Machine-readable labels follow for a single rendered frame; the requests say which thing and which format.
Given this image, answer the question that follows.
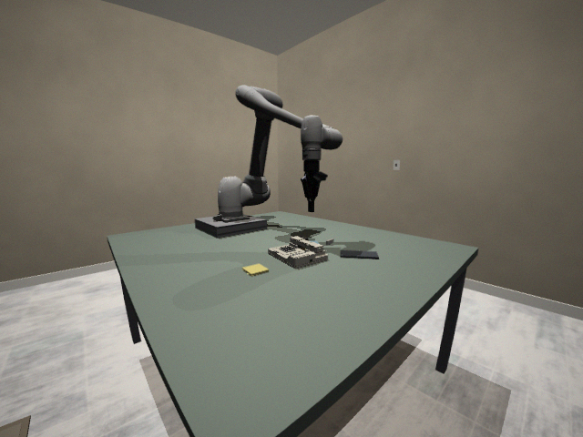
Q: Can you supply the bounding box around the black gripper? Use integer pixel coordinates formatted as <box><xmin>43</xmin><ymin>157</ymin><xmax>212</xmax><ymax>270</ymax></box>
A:
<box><xmin>301</xmin><ymin>160</ymin><xmax>321</xmax><ymax>212</ymax></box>

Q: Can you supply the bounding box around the yellow sticky note pad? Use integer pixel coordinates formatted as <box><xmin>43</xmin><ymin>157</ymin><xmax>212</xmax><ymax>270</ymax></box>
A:
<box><xmin>242</xmin><ymin>264</ymin><xmax>269</xmax><ymax>276</ymax></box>

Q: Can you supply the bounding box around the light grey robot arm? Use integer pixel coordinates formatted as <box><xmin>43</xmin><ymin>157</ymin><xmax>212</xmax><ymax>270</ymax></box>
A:
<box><xmin>212</xmin><ymin>85</ymin><xmax>343</xmax><ymax>222</ymax></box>

